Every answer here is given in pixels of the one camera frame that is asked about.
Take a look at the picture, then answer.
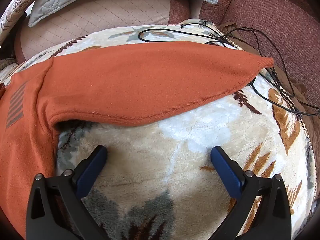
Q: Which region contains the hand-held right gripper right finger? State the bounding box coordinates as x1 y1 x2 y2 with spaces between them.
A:
210 146 292 240

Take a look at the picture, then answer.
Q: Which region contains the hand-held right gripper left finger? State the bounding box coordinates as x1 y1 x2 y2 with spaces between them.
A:
26 145 110 240

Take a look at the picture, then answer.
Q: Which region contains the orange knit sweater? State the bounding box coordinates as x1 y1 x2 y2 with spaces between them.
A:
0 41 274 239

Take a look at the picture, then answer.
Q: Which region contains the leaf print fleece blanket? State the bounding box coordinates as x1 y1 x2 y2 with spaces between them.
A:
0 19 316 240

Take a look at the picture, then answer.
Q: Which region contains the beige quilted sofa cover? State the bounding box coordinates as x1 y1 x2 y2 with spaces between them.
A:
15 0 175 60

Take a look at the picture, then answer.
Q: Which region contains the maroon fabric sofa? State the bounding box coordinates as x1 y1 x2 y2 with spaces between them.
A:
165 0 320 110

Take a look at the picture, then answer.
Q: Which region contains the grey quilted pillow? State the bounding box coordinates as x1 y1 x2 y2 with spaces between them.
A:
27 0 218 28

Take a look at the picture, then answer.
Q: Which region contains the striped floral quilt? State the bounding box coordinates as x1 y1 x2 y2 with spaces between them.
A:
0 0 63 46

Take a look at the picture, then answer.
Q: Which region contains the black cable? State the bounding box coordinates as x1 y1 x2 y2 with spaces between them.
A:
138 21 320 117

